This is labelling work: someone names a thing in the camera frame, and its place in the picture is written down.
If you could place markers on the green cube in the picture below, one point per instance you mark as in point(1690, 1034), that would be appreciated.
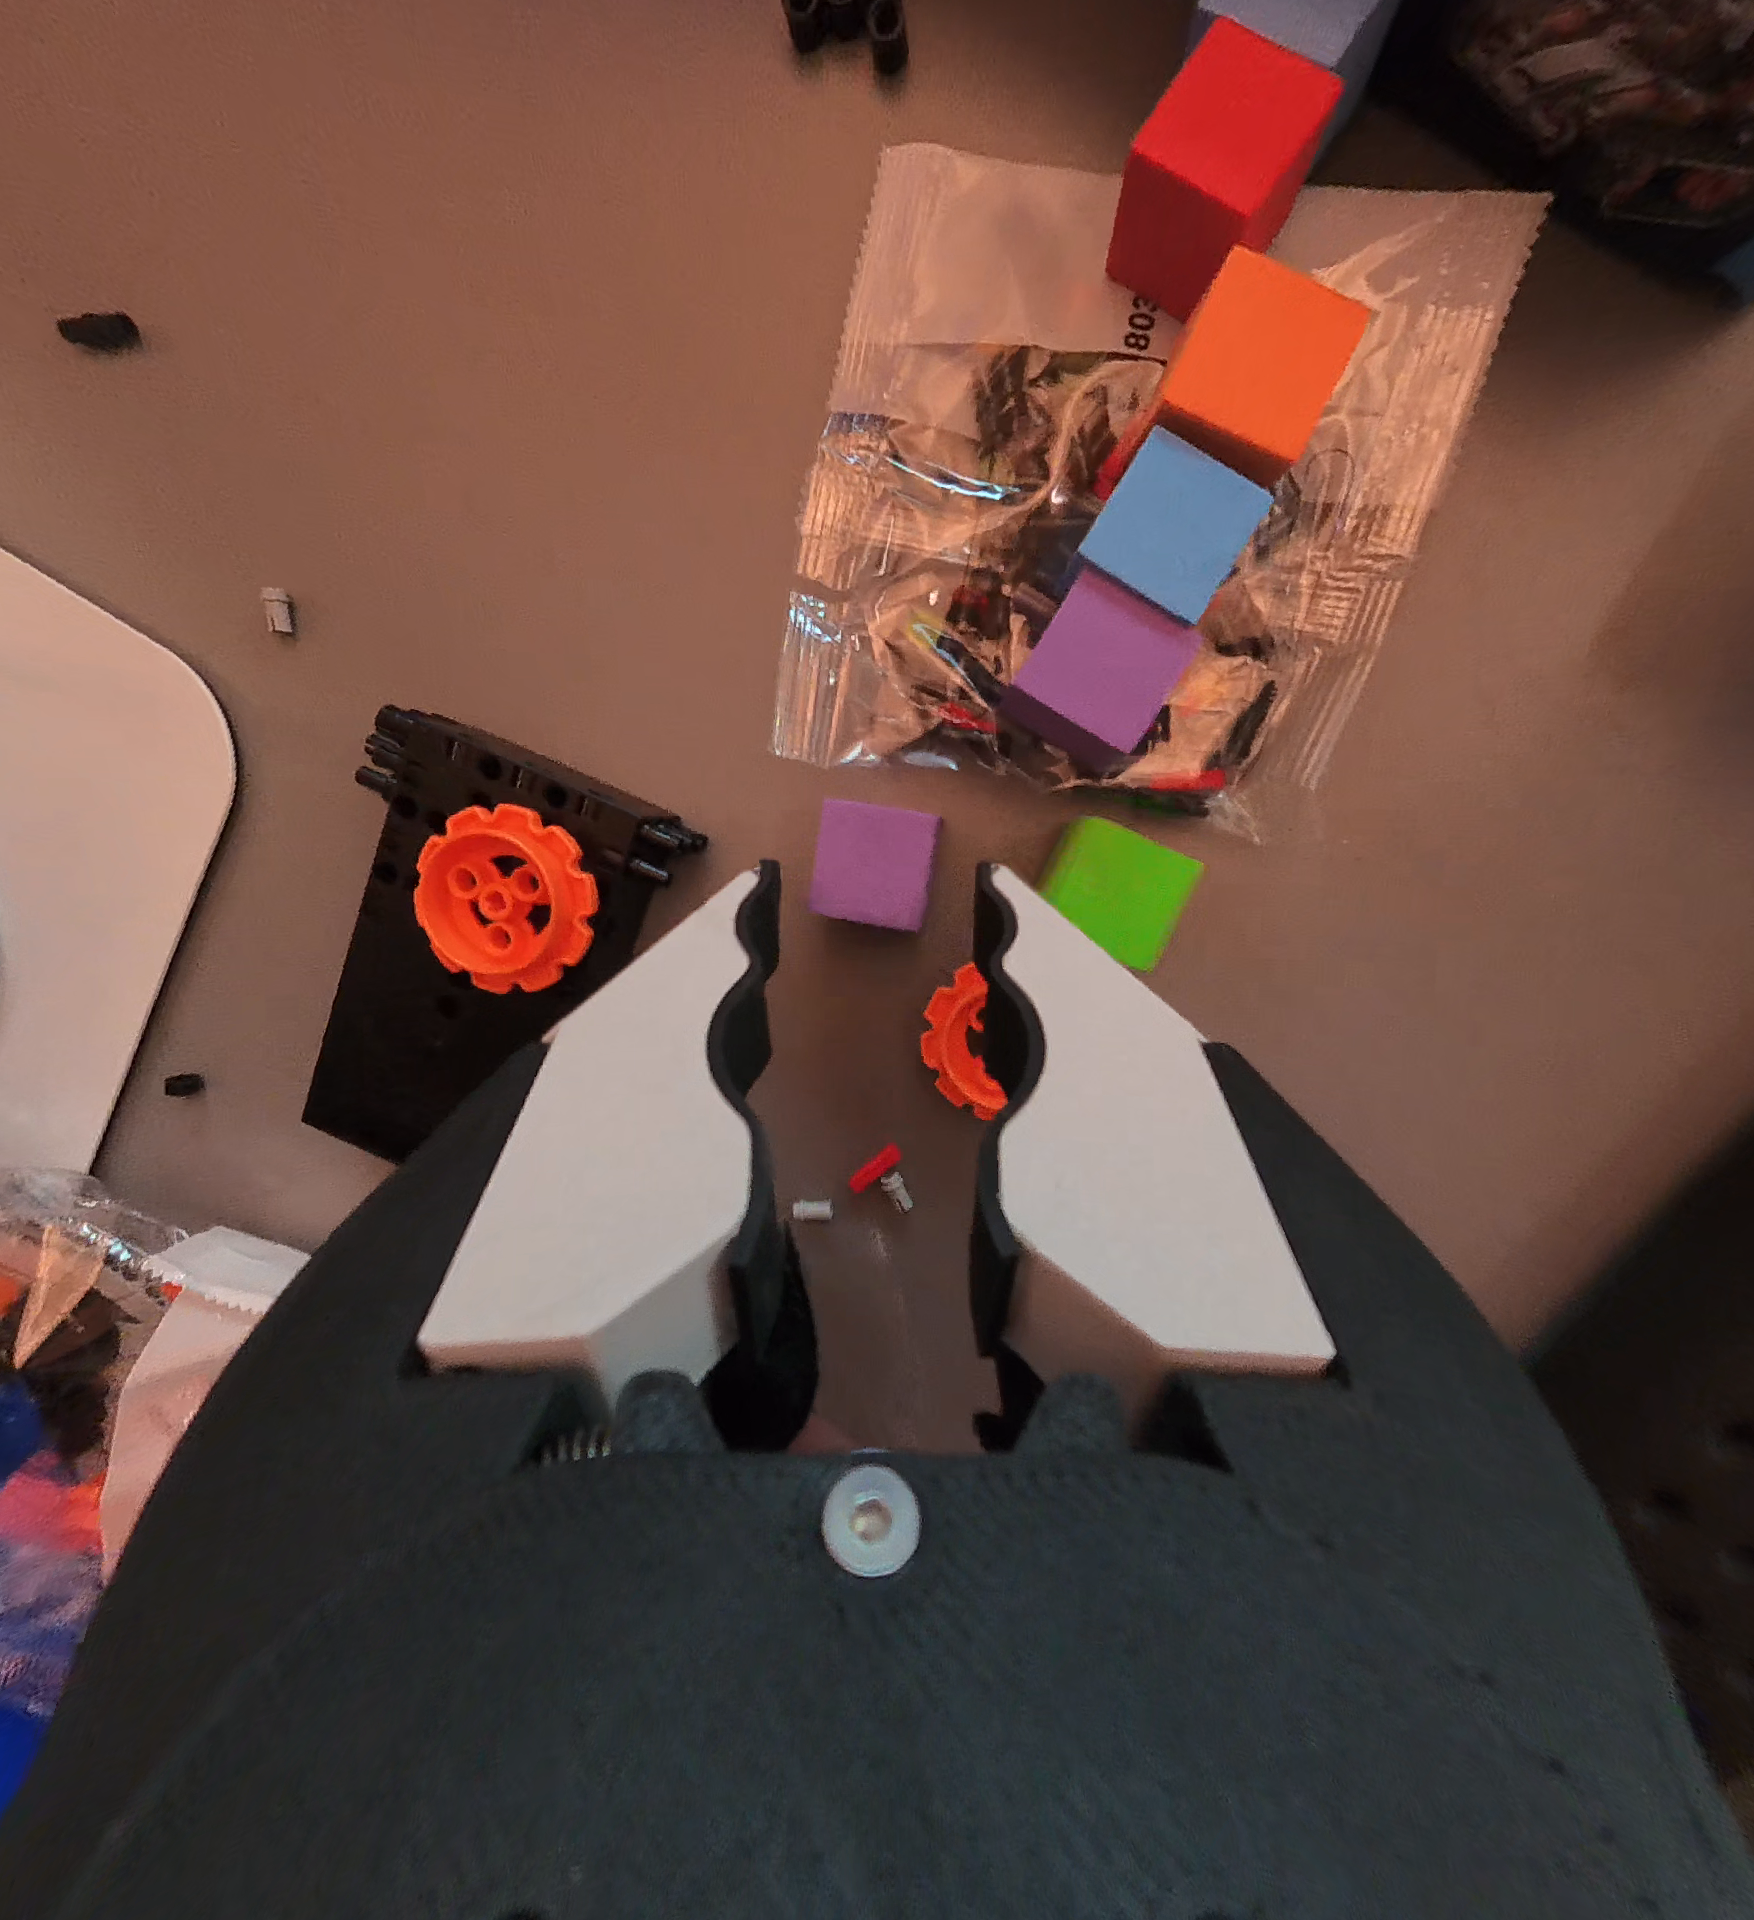
point(1125, 885)

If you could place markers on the orange cube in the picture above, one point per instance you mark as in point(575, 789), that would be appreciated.
point(1267, 359)

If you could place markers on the red short pin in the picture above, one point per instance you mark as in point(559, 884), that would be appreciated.
point(873, 1167)

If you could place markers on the blue cube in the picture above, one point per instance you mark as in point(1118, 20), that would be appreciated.
point(1314, 22)
point(1178, 516)

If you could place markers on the red cube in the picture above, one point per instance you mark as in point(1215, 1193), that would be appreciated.
point(1222, 150)

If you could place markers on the black perforated panel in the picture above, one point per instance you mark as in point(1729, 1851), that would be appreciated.
point(1688, 1349)

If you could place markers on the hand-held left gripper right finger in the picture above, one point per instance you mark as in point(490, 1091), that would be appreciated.
point(1147, 1170)

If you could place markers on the clear bag of dark parts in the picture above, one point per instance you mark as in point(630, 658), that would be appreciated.
point(891, 451)

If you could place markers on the black perforated block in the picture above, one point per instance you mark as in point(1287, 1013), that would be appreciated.
point(398, 1036)

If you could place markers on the orange gear wheel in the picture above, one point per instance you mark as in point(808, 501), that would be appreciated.
point(952, 1036)
point(504, 898)

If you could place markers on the clear bag orange blue parts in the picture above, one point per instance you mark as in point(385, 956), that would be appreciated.
point(7, 1349)

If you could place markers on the purple cube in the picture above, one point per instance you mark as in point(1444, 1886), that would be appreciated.
point(1109, 659)
point(873, 864)

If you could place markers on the white paper packet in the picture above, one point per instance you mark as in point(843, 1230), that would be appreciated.
point(203, 1349)

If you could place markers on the blue printed toy box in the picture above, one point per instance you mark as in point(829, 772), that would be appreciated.
point(1612, 120)

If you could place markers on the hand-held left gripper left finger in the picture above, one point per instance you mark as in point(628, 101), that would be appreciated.
point(622, 1139)

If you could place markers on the white book stand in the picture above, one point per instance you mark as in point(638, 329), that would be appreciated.
point(68, 751)

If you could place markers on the grey desk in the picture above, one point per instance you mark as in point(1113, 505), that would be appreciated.
point(517, 376)

